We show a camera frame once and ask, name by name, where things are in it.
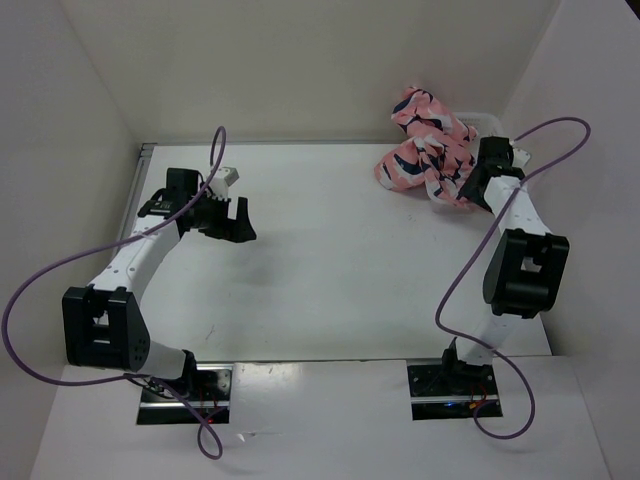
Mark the white plastic mesh basket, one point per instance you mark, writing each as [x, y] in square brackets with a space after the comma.
[486, 124]

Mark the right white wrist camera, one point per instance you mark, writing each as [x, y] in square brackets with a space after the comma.
[521, 157]

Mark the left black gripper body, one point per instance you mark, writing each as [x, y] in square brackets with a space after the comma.
[209, 210]

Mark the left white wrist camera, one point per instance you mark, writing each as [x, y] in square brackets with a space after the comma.
[222, 181]

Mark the pink shark print shorts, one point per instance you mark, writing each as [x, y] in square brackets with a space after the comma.
[436, 154]

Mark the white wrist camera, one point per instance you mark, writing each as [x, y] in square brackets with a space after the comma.
[222, 181]
[521, 157]

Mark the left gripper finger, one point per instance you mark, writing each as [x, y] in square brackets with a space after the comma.
[243, 230]
[224, 230]

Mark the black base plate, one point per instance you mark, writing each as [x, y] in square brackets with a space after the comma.
[436, 395]
[210, 397]

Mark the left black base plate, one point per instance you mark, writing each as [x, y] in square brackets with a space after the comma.
[210, 397]

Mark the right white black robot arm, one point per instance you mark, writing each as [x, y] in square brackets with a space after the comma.
[525, 271]

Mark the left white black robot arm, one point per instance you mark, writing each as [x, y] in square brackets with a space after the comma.
[103, 323]

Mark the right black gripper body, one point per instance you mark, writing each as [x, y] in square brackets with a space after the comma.
[477, 167]

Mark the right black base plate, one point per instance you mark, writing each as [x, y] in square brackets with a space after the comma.
[436, 395]

